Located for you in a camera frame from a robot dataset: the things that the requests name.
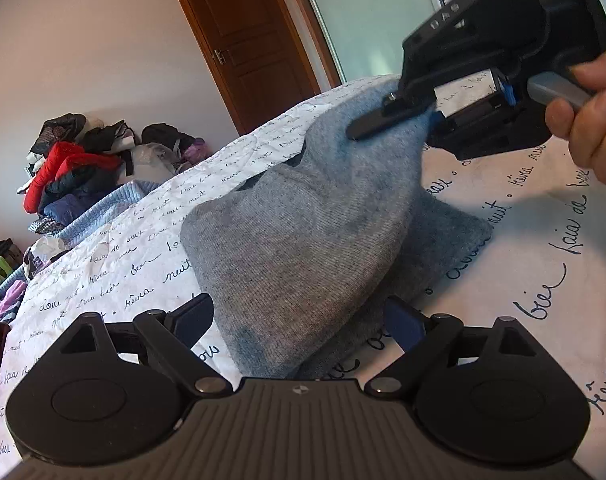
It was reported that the grey knit sweater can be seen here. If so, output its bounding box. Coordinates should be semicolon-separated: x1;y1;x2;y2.
180;80;490;379

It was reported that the dark clothes pile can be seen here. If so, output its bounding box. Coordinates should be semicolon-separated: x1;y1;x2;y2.
18;113;213;234

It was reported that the right hand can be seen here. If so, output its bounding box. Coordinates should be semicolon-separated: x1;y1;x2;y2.
545;53;606;185

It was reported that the light blue quilted blanket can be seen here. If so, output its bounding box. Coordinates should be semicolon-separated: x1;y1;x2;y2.
0;179;160;302

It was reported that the pink garment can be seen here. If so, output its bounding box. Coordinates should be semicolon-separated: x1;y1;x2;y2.
0;281;27;322

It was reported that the brown wooden door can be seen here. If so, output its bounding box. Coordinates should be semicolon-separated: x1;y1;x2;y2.
179;0;341;134

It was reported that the green plastic chair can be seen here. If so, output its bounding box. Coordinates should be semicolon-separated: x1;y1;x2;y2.
0;256;13;281

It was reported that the red jacket on pile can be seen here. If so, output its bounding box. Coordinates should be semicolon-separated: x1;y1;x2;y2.
23;141;122;214

